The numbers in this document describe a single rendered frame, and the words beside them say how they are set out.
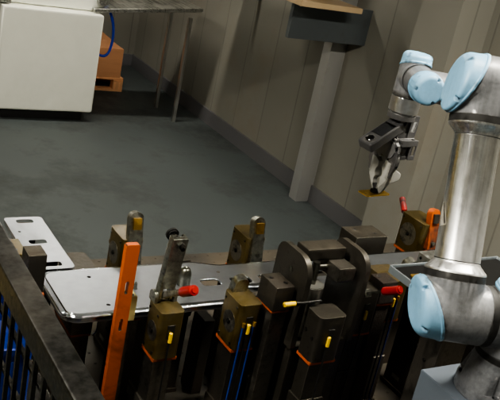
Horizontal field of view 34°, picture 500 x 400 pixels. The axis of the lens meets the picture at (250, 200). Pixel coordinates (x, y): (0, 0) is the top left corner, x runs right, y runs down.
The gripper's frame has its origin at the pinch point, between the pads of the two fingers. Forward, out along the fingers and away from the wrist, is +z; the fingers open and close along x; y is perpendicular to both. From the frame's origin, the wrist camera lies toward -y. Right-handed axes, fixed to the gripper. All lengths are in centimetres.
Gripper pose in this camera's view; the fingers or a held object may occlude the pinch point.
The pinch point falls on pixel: (375, 186)
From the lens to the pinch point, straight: 211.9
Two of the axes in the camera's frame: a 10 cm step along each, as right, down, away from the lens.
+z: -2.0, 9.1, 3.5
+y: 8.0, -0.5, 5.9
